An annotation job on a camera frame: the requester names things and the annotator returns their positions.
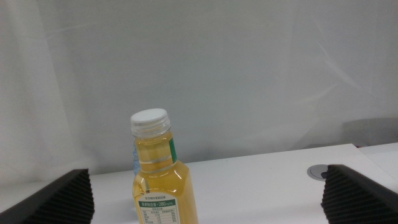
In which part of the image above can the white backdrop curtain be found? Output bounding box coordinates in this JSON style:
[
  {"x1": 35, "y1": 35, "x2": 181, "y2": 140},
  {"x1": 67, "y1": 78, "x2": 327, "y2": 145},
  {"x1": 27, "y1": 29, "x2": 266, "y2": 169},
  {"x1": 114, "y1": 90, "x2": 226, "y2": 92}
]
[{"x1": 0, "y1": 0, "x2": 398, "y2": 187}]

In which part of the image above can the round silver cable grommet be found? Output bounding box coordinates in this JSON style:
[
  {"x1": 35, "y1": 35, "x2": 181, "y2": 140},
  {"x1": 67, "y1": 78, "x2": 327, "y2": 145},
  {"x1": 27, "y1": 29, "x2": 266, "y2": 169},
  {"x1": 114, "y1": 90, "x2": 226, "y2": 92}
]
[{"x1": 307, "y1": 164, "x2": 329, "y2": 182}]

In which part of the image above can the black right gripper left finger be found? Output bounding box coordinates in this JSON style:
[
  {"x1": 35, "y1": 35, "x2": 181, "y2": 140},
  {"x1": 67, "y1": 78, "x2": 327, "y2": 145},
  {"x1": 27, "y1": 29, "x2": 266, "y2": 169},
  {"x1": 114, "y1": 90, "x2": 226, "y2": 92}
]
[{"x1": 0, "y1": 169, "x2": 95, "y2": 224}]

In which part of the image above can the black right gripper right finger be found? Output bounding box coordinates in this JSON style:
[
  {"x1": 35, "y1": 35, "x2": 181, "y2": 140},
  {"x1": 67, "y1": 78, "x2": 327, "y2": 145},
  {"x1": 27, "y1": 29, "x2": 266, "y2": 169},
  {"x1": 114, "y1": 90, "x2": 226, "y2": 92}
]
[{"x1": 321, "y1": 164, "x2": 398, "y2": 224}]

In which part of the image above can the yellow tea bottle white cap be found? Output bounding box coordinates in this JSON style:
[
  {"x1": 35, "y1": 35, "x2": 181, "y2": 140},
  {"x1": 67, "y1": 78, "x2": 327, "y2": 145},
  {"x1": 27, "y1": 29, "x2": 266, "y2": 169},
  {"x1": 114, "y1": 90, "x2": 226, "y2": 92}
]
[{"x1": 130, "y1": 108, "x2": 199, "y2": 224}]

